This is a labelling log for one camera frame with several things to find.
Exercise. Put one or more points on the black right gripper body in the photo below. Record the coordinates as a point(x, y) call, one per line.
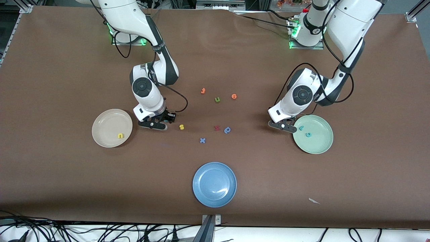
point(165, 116)

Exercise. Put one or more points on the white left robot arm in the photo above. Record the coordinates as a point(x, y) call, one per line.
point(352, 20)

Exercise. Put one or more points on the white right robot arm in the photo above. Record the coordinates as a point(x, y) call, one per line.
point(121, 13)

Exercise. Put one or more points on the green round plate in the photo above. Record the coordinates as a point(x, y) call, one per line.
point(319, 141)

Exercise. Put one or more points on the blue foam letter a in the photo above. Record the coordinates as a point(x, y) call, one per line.
point(227, 130)

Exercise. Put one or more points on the beige round plate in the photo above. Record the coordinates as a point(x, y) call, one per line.
point(107, 126)

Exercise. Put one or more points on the blue round plate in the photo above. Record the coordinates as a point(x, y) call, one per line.
point(214, 185)

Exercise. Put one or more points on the white paper scrap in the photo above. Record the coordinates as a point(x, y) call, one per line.
point(314, 201)

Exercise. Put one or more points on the brown table cover mat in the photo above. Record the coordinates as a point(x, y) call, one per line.
point(67, 168)

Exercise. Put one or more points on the black plug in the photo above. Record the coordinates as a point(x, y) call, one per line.
point(146, 237)
point(174, 236)

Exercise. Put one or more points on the dried orange plant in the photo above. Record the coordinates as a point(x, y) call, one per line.
point(289, 2)

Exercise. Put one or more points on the silver metal device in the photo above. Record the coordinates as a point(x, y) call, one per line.
point(218, 5)

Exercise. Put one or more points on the aluminium corner profile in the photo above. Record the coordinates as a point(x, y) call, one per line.
point(414, 13)

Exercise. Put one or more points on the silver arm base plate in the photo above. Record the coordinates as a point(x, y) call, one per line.
point(305, 47)
point(134, 43)

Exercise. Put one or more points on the silver metal bracket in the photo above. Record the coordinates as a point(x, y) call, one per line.
point(217, 220)

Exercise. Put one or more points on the grey aluminium post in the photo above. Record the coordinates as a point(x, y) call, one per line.
point(205, 232)

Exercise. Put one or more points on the aluminium side rail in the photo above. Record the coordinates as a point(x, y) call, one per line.
point(8, 40)

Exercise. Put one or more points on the silver corner bracket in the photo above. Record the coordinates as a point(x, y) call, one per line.
point(26, 8)

